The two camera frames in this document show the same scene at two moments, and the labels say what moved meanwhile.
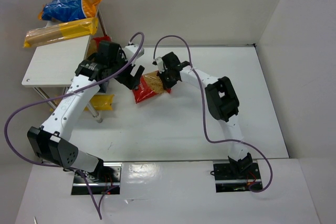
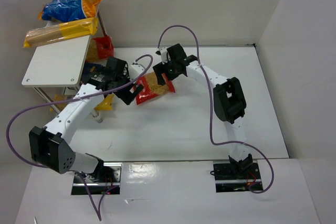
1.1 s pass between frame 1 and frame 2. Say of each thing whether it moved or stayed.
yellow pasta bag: stayed
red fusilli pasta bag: stayed
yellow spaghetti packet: stayed
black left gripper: moved
